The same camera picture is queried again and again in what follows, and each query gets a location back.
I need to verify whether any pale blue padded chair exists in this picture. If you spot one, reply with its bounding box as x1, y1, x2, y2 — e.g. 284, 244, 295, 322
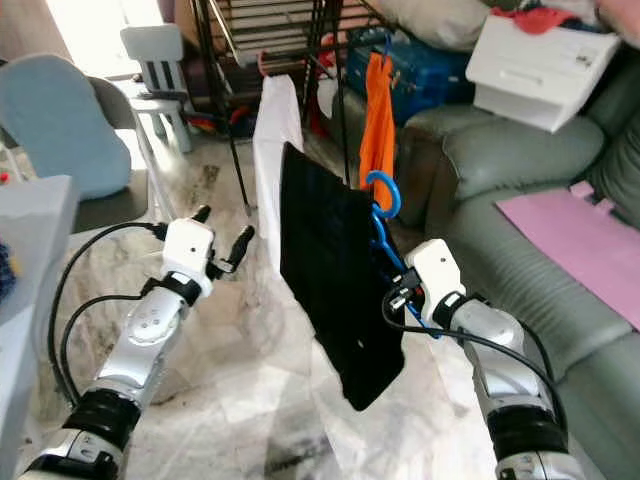
0, 54, 153, 201

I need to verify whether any white drawer box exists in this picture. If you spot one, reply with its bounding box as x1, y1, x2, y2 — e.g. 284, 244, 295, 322
464, 12, 625, 135

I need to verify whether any purple flat mat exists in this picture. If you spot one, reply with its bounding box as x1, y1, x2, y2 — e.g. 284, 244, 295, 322
494, 181, 640, 333

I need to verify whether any blue suitcase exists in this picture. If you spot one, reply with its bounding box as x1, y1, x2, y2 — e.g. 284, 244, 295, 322
343, 33, 479, 129

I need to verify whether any black metal clothes rack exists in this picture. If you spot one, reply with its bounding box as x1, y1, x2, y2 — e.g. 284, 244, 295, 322
188, 0, 391, 216

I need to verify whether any white plastic kids chair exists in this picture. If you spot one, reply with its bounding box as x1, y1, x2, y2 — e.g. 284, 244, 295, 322
120, 24, 197, 153

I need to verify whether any white hanging garment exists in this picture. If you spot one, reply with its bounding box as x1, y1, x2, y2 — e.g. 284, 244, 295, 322
252, 74, 307, 273

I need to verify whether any beige pillow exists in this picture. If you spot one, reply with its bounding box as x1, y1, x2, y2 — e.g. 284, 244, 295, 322
368, 0, 498, 53

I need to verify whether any red cloth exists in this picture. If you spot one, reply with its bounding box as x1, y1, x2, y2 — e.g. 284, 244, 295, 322
492, 4, 583, 37

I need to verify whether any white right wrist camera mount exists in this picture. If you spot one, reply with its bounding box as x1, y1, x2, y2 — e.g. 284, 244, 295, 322
406, 238, 468, 323

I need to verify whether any orange hanging garment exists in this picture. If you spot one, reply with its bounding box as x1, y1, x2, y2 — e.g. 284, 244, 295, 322
359, 51, 399, 213

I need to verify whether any black garment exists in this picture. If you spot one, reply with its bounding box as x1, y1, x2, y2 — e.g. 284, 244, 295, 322
277, 142, 409, 413

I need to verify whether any grey-green leather sofa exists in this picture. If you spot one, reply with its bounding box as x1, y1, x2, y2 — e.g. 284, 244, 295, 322
395, 40, 640, 480

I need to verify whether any pale grey folding table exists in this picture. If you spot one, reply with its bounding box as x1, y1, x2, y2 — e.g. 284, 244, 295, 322
0, 174, 80, 471

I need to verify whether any blue plaid cloth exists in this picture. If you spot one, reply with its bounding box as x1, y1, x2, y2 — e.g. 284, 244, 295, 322
0, 255, 17, 301

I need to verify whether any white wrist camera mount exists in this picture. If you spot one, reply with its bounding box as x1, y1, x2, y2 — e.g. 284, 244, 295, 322
163, 217, 219, 279
406, 238, 468, 323

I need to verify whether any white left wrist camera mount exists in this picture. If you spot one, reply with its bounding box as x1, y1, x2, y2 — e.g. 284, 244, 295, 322
163, 217, 219, 279

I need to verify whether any blue plastic clothes hanger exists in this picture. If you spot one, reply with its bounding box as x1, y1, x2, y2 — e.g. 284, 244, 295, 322
362, 169, 449, 343

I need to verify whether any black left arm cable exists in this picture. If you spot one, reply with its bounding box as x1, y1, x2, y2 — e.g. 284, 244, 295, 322
58, 290, 161, 396
48, 222, 171, 401

